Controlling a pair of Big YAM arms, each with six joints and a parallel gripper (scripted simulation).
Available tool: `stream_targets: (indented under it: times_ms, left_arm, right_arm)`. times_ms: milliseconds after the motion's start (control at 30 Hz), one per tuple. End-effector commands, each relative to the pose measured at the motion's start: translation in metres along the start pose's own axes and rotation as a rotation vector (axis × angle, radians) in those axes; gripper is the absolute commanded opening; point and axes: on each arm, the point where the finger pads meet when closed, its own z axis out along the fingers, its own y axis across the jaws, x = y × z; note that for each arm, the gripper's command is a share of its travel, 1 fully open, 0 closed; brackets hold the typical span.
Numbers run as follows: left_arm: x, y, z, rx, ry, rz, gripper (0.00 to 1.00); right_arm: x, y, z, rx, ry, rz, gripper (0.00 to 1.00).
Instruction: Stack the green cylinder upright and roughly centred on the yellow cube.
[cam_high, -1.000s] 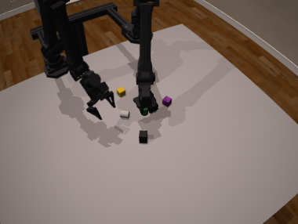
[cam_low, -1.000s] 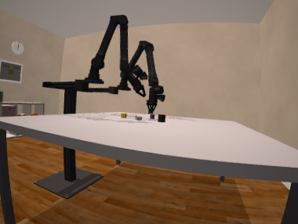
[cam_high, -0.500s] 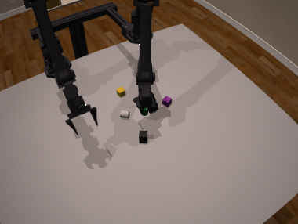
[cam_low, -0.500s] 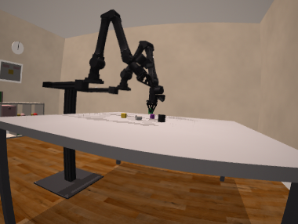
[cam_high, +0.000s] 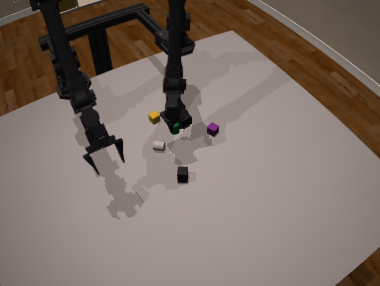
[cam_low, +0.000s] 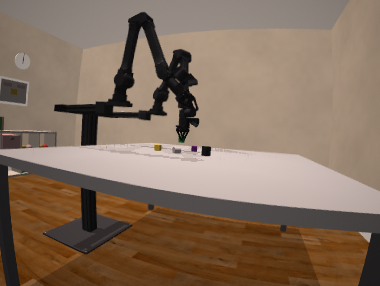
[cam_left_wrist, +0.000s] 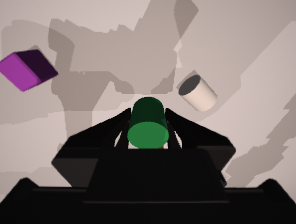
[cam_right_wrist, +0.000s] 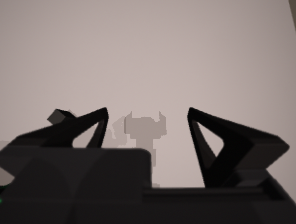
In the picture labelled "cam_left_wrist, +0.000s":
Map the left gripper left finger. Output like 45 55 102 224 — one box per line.
61 108 132 148

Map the purple cube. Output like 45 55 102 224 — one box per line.
0 49 58 92

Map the white cylinder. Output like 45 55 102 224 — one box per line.
178 75 217 112

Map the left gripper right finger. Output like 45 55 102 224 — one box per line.
165 108 236 172

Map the green cylinder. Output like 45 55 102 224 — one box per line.
127 97 169 149

